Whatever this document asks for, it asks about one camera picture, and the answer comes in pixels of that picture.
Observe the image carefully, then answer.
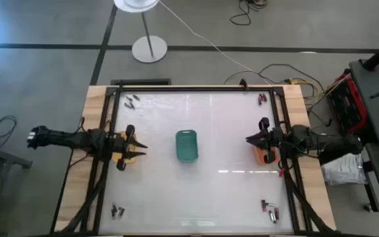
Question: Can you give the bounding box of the orange plastic bin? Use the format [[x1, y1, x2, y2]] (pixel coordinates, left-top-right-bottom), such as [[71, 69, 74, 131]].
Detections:
[[253, 145, 281, 165]]

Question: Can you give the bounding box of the wooden table board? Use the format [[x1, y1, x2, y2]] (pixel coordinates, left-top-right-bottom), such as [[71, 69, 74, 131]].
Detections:
[[54, 84, 337, 233]]

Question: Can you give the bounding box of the yellow cable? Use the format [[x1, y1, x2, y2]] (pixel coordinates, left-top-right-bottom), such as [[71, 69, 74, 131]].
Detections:
[[284, 77, 341, 109]]

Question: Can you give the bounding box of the white floor stand lamp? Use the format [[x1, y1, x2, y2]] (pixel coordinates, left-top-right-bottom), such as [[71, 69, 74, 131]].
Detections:
[[113, 0, 168, 64]]

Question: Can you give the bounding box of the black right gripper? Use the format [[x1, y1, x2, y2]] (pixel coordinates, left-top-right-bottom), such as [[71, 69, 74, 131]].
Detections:
[[245, 117, 284, 165]]

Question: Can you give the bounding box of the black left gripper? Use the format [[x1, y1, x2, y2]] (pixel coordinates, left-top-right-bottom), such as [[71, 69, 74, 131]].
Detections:
[[112, 124, 149, 172]]

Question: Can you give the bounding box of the white plastic bag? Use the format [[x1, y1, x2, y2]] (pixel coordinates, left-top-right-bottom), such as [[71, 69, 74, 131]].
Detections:
[[320, 153, 368, 186]]

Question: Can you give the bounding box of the teal plastic bin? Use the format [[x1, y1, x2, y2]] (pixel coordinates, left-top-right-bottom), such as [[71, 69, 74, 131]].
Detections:
[[175, 129, 199, 163]]

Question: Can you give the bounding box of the yellow plastic bin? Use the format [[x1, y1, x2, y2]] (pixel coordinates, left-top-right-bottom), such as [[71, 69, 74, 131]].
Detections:
[[111, 130, 138, 165]]

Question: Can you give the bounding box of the red black toolbox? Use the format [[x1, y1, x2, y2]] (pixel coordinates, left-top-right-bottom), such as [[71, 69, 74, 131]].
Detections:
[[327, 72, 370, 134]]

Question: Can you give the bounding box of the white cable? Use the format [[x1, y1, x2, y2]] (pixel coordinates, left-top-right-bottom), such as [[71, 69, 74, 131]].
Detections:
[[158, 0, 271, 85]]

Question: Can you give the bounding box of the black metal table frame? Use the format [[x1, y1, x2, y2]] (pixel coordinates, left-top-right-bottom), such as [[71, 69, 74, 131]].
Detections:
[[49, 84, 338, 237]]

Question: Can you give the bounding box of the grey metal bench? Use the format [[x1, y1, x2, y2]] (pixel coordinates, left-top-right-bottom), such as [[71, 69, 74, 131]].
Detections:
[[0, 131, 33, 237]]

